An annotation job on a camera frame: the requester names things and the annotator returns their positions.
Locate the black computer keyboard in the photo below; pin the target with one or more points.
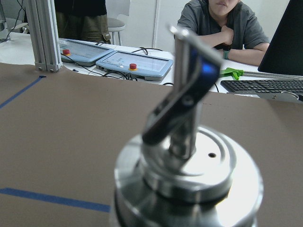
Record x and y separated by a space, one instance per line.
263 86

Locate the right teach pendant tablet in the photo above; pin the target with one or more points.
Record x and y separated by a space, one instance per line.
149 68

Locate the glass sauce bottle metal spout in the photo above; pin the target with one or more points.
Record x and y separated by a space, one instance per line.
177 172

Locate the aluminium frame post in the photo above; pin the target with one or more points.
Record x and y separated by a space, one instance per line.
41 17

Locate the seated person grey shirt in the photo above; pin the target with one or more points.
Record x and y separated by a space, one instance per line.
229 26

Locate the left teach pendant tablet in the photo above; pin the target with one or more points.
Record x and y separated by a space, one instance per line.
82 53

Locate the black computer monitor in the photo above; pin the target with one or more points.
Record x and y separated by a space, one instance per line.
284 55

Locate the green plastic tool handle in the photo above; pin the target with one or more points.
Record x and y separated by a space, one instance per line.
234 73

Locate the standing person dark clothes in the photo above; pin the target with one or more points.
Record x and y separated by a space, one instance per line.
84 20

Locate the teach pendant tablet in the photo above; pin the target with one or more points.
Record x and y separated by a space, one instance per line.
149 68
82 53

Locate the white stool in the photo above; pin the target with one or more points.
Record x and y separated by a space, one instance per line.
115 26

